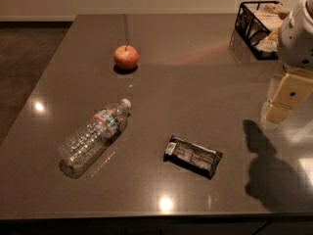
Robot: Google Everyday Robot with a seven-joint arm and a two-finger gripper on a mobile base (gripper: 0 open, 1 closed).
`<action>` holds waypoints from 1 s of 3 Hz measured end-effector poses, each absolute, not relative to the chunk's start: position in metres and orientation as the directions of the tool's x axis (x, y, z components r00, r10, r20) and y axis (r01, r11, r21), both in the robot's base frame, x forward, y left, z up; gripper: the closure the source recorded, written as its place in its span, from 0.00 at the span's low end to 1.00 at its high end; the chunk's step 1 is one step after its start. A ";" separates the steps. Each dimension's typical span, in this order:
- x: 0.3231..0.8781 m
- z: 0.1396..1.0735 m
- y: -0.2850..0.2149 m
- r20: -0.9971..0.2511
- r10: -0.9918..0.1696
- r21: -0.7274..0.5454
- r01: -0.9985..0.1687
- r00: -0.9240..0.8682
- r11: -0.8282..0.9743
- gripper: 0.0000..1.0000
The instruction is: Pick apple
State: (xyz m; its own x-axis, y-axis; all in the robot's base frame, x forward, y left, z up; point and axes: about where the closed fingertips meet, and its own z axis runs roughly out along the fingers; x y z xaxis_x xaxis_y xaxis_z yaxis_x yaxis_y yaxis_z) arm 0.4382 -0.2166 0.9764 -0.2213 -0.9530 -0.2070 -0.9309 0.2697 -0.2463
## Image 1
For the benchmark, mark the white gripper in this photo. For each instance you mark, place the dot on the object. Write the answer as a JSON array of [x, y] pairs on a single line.
[[295, 43]]

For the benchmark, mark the red apple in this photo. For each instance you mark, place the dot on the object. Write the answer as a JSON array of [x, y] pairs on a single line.
[[126, 57]]

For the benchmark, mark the wooden blocks in basket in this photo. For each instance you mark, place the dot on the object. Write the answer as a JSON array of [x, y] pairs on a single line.
[[272, 16]]

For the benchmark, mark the black snack bar wrapper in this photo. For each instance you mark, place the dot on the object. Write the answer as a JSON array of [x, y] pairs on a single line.
[[193, 157]]

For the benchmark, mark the clear plastic water bottle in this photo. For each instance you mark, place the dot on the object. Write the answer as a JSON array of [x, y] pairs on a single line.
[[83, 147]]

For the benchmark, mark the black wire basket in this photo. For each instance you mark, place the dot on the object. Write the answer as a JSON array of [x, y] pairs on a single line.
[[252, 30]]

